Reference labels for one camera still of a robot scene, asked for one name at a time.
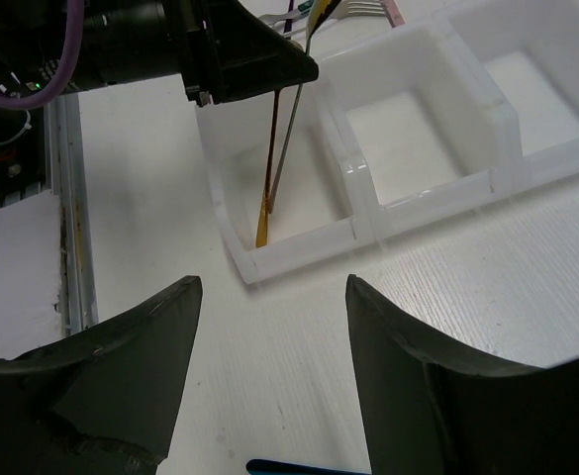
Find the aluminium table frame rail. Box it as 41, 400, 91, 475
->
44, 94, 99, 336

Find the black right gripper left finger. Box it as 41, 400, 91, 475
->
0, 276, 203, 474

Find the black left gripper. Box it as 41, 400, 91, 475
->
0, 1, 319, 107

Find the white three-compartment plastic tray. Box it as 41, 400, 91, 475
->
196, 1, 579, 284

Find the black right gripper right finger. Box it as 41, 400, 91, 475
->
345, 275, 579, 474

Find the gold spoon ornate handle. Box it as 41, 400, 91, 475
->
255, 89, 281, 248

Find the gold spoon plain handle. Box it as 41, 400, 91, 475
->
267, 0, 340, 214

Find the silver spoon pink handle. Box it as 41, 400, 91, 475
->
258, 0, 405, 36

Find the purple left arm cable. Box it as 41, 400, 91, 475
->
0, 0, 85, 111

